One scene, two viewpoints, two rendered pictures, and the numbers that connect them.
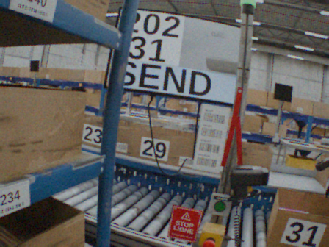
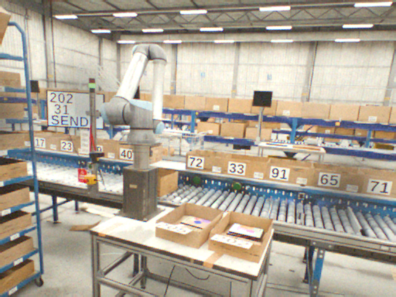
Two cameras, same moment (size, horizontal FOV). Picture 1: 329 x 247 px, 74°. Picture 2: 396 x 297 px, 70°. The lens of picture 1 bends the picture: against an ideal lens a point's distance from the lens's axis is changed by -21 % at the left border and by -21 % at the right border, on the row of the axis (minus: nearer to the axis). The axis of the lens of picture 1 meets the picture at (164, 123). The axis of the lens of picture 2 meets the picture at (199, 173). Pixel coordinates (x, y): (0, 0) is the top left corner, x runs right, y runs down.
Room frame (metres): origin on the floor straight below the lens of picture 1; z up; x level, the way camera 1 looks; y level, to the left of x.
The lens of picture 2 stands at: (-1.54, -1.17, 1.51)
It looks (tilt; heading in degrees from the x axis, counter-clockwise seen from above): 14 degrees down; 1
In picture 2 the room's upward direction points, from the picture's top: 4 degrees clockwise
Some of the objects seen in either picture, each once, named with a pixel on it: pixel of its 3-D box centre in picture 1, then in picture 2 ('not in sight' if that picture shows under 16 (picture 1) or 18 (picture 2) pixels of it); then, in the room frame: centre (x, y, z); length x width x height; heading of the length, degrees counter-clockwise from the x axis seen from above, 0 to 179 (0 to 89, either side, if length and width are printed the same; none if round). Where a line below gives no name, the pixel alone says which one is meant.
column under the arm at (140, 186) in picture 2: not in sight; (140, 189); (0.31, -0.73, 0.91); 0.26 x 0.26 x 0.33; 70
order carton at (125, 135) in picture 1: (114, 134); (81, 145); (1.69, 0.31, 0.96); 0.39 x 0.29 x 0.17; 73
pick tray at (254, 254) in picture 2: not in sight; (242, 233); (-0.02, -1.41, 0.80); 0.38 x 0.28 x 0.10; 159
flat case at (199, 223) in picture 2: not in sight; (198, 223); (0.17, -1.14, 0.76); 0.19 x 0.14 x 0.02; 65
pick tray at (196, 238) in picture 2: not in sight; (191, 223); (0.08, -1.10, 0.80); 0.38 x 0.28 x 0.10; 158
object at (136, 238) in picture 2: not in sight; (186, 231); (0.08, -1.08, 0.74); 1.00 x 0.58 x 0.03; 70
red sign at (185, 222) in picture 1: (193, 226); (85, 175); (0.77, -0.14, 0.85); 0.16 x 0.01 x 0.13; 73
